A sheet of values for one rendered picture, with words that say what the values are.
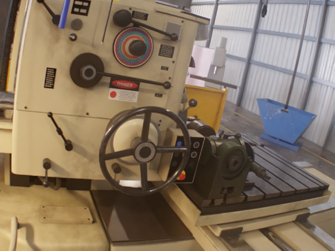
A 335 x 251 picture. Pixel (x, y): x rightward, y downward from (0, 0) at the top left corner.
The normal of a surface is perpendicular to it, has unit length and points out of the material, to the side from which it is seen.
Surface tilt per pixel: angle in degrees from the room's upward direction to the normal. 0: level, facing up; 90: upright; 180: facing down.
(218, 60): 90
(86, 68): 90
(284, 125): 90
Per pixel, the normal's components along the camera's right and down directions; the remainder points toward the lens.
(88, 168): 0.40, 0.30
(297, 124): -0.59, 0.07
